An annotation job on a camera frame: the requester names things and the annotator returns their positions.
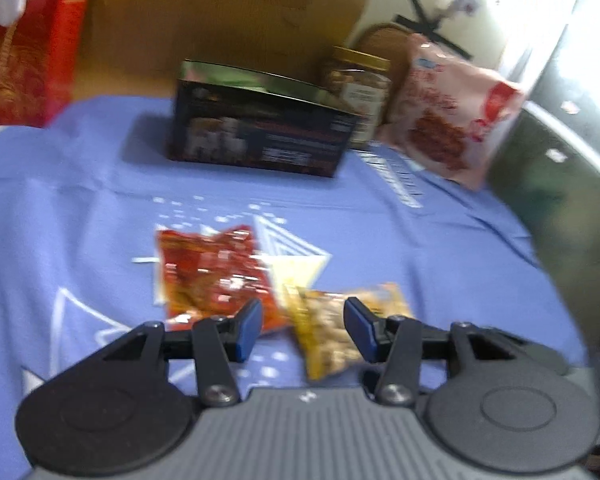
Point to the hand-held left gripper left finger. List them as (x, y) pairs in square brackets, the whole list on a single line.
[(245, 330)]

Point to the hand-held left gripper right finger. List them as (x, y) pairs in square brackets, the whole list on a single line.
[(362, 330)]

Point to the yellow peanut snack packet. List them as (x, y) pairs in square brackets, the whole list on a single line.
[(325, 320)]

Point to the red snack packet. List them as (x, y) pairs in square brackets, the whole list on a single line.
[(205, 270)]

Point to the black cardboard box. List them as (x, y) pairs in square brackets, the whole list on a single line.
[(260, 130)]

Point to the blue printed cloth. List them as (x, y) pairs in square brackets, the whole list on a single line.
[(80, 185)]

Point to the pink snack bag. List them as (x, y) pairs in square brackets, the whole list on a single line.
[(440, 120)]

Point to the nut jar with yellow lid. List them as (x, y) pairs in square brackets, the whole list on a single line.
[(360, 95)]

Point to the woven bamboo tray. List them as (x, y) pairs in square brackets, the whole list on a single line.
[(380, 40)]

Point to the wooden board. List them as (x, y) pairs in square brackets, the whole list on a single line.
[(230, 10)]

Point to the red gift box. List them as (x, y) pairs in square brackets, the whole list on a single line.
[(30, 60)]

